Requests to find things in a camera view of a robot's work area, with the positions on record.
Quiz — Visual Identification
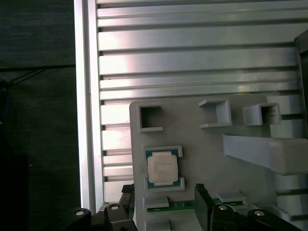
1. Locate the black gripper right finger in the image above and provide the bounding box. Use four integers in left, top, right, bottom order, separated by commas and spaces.
194, 183, 303, 231

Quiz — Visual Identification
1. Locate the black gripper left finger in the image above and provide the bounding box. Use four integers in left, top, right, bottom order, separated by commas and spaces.
64, 183, 135, 231

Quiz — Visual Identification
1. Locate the silver green CPU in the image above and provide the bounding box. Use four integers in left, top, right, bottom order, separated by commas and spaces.
146, 151, 180, 188

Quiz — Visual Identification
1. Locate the green RAM stick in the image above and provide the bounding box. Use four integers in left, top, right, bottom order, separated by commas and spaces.
147, 201, 244, 213

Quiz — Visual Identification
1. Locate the grey parts rack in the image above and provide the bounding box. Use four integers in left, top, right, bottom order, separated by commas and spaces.
128, 92, 308, 231

